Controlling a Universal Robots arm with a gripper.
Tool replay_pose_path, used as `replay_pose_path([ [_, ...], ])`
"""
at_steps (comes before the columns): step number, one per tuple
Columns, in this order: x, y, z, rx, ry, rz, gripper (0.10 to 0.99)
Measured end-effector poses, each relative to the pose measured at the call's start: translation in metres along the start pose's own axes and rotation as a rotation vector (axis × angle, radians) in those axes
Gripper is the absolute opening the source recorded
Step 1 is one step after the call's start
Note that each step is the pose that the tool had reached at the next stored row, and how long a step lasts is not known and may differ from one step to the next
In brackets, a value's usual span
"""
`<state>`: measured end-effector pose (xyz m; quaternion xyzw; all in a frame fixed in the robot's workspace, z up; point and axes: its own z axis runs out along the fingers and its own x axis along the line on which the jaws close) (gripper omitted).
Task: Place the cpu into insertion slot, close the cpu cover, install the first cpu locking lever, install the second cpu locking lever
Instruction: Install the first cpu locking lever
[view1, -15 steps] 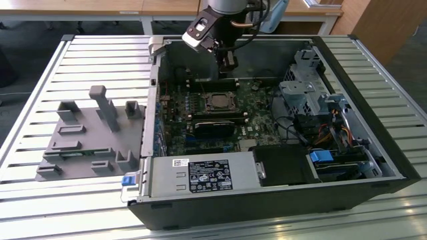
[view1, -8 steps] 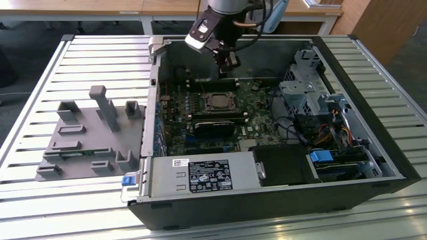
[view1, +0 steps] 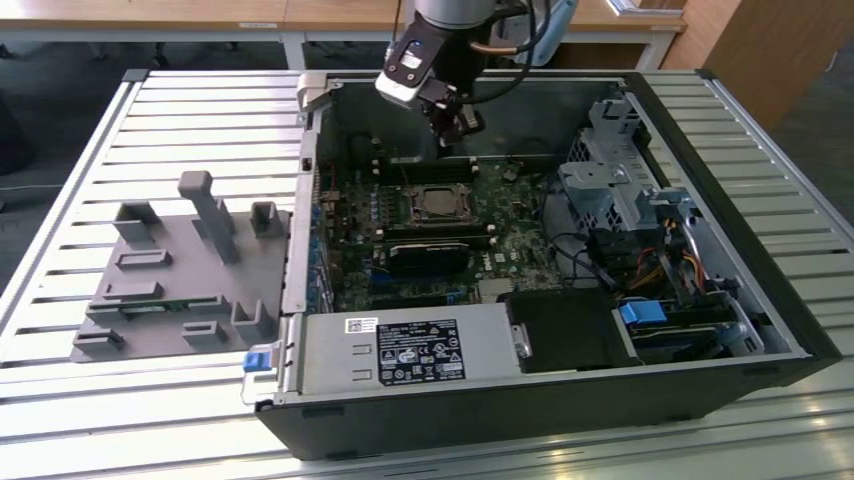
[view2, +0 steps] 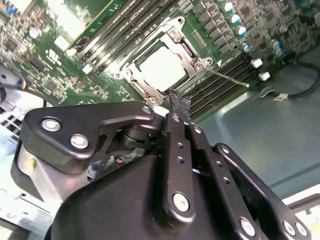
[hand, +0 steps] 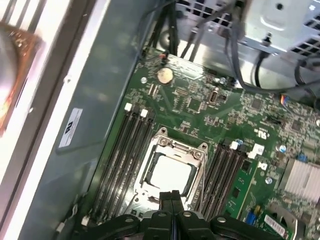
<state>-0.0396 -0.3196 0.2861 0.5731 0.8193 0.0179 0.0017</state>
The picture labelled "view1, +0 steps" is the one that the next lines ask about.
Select metal socket cover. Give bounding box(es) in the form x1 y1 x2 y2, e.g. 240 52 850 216
411 184 476 225

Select CPU socket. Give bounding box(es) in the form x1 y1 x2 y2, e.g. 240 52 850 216
407 183 479 226

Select black RAM slots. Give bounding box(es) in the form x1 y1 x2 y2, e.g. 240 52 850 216
383 224 488 243
389 157 479 184

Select silver metal drive cage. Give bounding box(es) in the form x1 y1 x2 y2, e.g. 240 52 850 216
556 99 695 236

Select green motherboard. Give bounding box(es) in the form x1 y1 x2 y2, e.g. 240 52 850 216
312 159 568 314

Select wooden desk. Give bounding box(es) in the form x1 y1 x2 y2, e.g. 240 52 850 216
0 0 688 71

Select small silver heat sink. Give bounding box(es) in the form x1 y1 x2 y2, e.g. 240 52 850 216
477 278 515 304

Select wooden cabinet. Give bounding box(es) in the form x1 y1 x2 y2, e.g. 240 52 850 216
659 0 854 131

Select blue disk carrier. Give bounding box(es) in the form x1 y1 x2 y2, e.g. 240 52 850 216
616 298 668 329

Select grey power supply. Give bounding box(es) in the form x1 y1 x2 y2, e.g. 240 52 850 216
296 302 522 394

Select grey parts rack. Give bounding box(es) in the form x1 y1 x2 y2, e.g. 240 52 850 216
68 169 295 365

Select green RAM stick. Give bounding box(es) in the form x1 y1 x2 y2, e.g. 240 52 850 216
119 298 219 317

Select black PC case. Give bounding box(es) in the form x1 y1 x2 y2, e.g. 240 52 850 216
255 69 843 462

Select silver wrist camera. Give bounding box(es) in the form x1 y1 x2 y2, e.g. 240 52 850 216
373 37 445 109

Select coloured wire bundle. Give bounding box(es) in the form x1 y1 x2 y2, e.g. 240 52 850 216
630 249 708 291

